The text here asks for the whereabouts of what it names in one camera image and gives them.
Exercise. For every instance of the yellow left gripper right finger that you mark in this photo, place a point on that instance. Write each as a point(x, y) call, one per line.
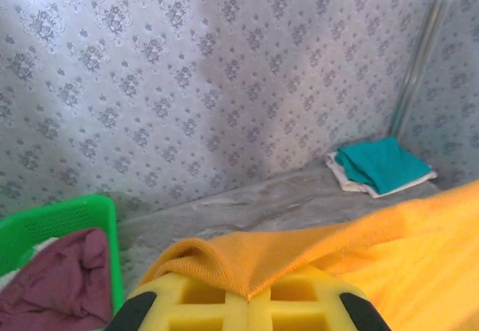
point(322, 301)

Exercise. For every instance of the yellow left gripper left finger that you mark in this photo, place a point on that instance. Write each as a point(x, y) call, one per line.
point(209, 308)

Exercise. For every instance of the orange t-shirt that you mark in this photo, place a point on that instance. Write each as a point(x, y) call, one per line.
point(411, 252)

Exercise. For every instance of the folded white t-shirt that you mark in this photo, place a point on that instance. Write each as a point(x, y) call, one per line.
point(350, 185)

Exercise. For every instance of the maroon t-shirt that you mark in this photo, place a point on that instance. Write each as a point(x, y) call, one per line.
point(63, 282)

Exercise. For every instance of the folded teal t-shirt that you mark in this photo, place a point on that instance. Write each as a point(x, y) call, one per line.
point(381, 162)

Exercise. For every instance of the green plastic basket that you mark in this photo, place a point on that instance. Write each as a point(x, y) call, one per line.
point(75, 215)

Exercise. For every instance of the aluminium corner post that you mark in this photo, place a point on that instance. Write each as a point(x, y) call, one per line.
point(423, 54)

